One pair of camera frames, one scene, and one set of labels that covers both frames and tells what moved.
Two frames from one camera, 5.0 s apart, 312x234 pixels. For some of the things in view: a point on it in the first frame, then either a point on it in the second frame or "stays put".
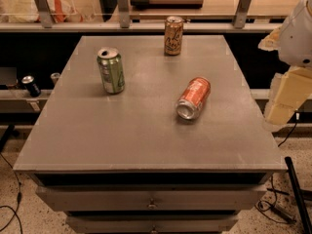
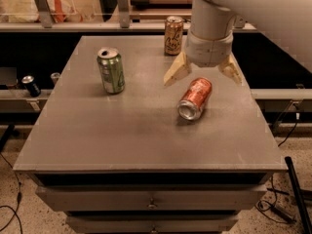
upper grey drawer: x=186 y=198 stays put
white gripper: x=296 y=39 → x=208 y=50
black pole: x=298 y=194 stays put
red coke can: x=193 y=98 stays put
